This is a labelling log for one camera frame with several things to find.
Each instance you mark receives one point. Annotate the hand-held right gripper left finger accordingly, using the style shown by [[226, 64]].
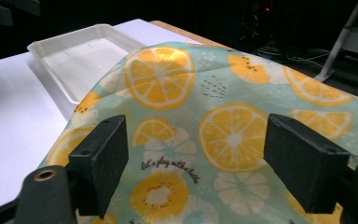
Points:
[[101, 161]]

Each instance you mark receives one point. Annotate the white metal stand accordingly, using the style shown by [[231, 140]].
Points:
[[338, 40]]

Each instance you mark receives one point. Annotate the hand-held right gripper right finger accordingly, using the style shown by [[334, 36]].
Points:
[[304, 165]]

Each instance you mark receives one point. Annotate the black equipment with red light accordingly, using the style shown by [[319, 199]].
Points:
[[258, 18]]

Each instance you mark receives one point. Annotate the white plastic tray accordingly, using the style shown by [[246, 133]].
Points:
[[77, 62]]

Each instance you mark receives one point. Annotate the lemon print cloth bag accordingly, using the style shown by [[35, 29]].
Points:
[[199, 112]]

